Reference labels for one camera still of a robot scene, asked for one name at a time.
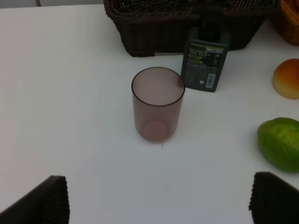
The dark green pump bottle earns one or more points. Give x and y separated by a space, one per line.
204 56

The red yellow peach fruit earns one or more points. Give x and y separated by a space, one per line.
286 79

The green lime fruit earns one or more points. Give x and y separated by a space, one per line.
278 140

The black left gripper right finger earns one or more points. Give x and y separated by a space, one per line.
273 201

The light brown wicker basket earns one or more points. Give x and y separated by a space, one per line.
286 21

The translucent pink plastic cup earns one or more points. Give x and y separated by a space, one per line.
157 94

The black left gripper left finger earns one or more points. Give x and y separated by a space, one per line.
47 203

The dark brown wicker basket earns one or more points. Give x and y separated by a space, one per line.
148 27

